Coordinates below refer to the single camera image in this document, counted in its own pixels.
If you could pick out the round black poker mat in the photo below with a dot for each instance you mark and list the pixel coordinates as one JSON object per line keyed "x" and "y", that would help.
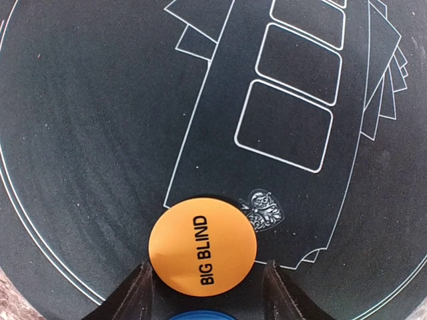
{"x": 307, "y": 116}

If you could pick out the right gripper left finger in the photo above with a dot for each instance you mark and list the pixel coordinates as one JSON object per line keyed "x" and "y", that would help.
{"x": 132, "y": 299}

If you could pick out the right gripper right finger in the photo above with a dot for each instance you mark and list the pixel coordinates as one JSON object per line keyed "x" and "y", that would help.
{"x": 283, "y": 299}

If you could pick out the blue small blind button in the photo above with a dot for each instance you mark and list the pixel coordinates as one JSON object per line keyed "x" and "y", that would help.
{"x": 202, "y": 315}

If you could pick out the orange big blind button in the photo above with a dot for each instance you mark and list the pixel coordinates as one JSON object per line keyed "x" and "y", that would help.
{"x": 202, "y": 247}

